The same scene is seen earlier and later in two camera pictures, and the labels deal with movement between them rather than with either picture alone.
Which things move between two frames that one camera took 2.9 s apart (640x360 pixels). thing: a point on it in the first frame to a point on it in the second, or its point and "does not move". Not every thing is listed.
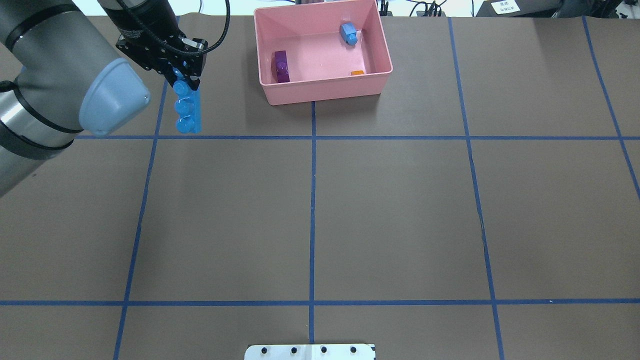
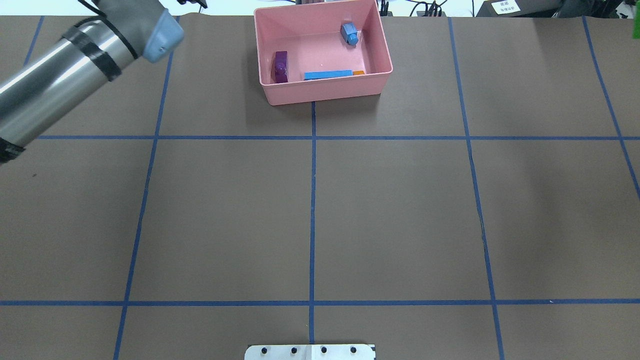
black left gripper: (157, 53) to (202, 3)
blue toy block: (187, 104) to (317, 75)
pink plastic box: (323, 51) does not move
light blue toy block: (349, 33) does not move
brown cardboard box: (519, 8) does not move
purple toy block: (280, 67) does not move
